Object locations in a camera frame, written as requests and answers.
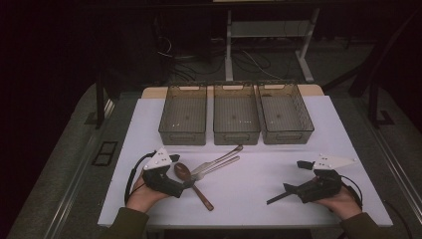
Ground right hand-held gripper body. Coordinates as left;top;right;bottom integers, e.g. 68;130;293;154
298;153;357;204

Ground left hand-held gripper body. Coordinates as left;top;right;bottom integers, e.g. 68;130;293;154
142;146;185;199

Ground black chopstick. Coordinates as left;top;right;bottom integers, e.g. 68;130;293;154
266;193;287;205

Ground brown wooden spoon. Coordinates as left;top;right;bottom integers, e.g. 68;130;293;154
173;161;215;212

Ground metal table knife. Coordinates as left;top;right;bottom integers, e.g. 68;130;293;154
190;144;244;177

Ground transparent grey plastic bin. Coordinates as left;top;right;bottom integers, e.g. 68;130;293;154
257;82;316;145
212;83;262;146
158;84;208;146

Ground person's left hand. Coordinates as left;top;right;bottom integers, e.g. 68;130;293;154
126;175;170;213

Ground person's right hand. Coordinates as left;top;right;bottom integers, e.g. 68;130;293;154
314;185;362;221

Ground white table mat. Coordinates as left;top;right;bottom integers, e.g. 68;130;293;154
98;95;394;228

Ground dark metal stand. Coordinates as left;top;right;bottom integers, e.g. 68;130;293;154
367;83;395;128
95;74;115;129

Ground white metal stand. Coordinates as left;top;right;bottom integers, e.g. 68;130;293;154
224;8;321;84

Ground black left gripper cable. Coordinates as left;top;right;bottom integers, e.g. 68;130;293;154
123;150;157;205

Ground white floor cable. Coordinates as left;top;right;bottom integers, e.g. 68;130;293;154
156;35;197;61

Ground black floor cable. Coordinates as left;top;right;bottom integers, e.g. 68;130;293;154
232;49;273;75

